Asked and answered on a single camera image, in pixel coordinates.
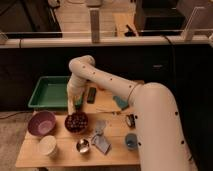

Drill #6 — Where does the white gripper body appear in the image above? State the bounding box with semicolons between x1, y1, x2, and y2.
67;86;77;115

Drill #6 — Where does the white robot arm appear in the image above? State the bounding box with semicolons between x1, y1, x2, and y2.
67;55;191;171

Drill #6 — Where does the dark red bowl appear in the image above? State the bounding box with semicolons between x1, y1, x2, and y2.
64;112;89;134

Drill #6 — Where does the purple bowl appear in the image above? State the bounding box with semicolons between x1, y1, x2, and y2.
28;111;56;136

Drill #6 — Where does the small metal bowl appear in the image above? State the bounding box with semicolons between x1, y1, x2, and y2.
76;139;90;154

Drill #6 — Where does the black rectangular block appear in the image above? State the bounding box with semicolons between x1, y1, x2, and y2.
87;87;96;104

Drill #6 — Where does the green plastic tray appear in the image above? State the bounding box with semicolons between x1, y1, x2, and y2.
27;75;83;110

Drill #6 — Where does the teal object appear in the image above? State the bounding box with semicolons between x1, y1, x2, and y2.
113;96;129;110

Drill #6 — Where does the grey blue cloth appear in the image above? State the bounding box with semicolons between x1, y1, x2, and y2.
91;120;111;155

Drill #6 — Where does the white cup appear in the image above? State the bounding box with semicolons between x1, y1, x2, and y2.
38;135;57;157

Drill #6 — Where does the black metal clip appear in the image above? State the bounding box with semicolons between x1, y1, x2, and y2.
125;114;135;128

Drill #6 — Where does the blue cup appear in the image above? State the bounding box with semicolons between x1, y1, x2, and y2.
125;133;137;150

